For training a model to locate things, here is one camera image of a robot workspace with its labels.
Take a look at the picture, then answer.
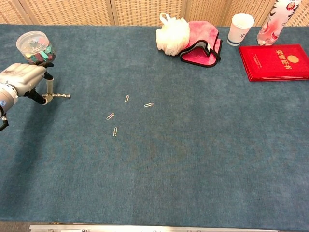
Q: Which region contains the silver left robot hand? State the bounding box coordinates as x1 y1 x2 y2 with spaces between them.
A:
0 60 55 106

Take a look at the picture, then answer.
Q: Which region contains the pink patterned plastic bottle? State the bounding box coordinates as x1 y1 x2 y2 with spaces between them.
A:
256 0 302 46

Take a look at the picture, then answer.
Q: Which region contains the teal felt table cover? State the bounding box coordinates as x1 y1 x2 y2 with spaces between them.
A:
0 23 309 225

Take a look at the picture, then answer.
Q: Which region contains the pink cloth with black trim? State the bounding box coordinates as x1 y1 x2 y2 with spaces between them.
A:
180 21 223 68

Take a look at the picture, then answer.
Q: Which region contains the clear jar of binder clips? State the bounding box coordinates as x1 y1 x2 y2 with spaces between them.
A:
16 30 57 66

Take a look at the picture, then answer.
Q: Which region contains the white paper cup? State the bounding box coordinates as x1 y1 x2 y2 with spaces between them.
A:
226 13 255 46

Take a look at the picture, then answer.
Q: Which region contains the silver magnetic bead stick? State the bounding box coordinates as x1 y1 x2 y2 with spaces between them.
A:
41 93 71 99

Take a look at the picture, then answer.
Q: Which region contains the white mesh bath loofah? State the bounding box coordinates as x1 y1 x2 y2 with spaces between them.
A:
155 12 191 57

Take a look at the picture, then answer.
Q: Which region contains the aluminium table edge rail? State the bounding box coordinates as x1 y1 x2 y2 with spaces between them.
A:
29 224 276 232

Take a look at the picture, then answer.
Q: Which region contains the woven wicker folding screen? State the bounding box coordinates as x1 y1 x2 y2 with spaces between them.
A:
0 0 309 27

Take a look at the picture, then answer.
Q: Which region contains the red certificate book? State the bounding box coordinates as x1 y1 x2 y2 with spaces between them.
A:
238 43 309 82

